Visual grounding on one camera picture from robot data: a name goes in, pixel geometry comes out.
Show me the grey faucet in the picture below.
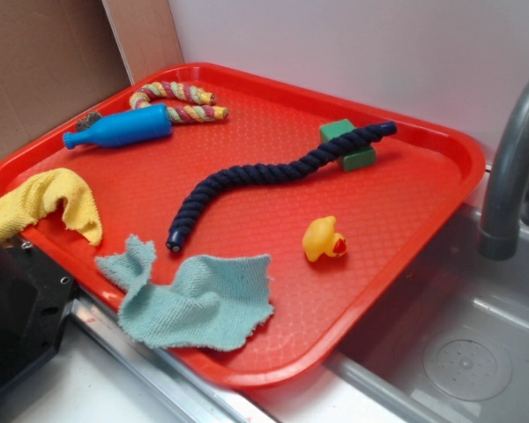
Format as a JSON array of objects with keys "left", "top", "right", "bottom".
[{"left": 478, "top": 82, "right": 529, "bottom": 261}]

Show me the grey plastic sink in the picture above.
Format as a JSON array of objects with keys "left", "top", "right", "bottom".
[{"left": 264, "top": 206, "right": 529, "bottom": 423}]

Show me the multicoloured twisted rope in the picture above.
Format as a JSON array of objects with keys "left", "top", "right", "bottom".
[{"left": 129, "top": 80, "right": 229, "bottom": 124}]

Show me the light teal cloth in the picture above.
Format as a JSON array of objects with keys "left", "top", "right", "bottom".
[{"left": 95, "top": 235, "right": 274, "bottom": 352}]

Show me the yellow cloth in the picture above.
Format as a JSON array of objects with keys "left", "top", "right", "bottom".
[{"left": 0, "top": 168, "right": 103, "bottom": 247}]

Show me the dark blue twisted rope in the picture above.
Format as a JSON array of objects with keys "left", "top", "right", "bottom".
[{"left": 166, "top": 121, "right": 399, "bottom": 253}]

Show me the yellow rubber duck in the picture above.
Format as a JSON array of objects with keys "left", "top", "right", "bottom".
[{"left": 302, "top": 216, "right": 347, "bottom": 263}]

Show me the red plastic tray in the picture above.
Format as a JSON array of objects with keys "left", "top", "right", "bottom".
[{"left": 0, "top": 63, "right": 485, "bottom": 389}]

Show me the green wooden block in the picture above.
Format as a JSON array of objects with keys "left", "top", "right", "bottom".
[{"left": 319, "top": 119, "right": 376, "bottom": 172}]

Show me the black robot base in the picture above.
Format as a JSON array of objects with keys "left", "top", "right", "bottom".
[{"left": 0, "top": 242, "right": 77, "bottom": 396}]

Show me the blue plastic bottle toy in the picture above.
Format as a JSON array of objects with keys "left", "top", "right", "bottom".
[{"left": 63, "top": 104, "right": 173, "bottom": 150}]

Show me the brown cardboard panel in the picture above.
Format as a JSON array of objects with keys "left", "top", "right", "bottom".
[{"left": 0, "top": 1, "right": 183, "bottom": 160}]

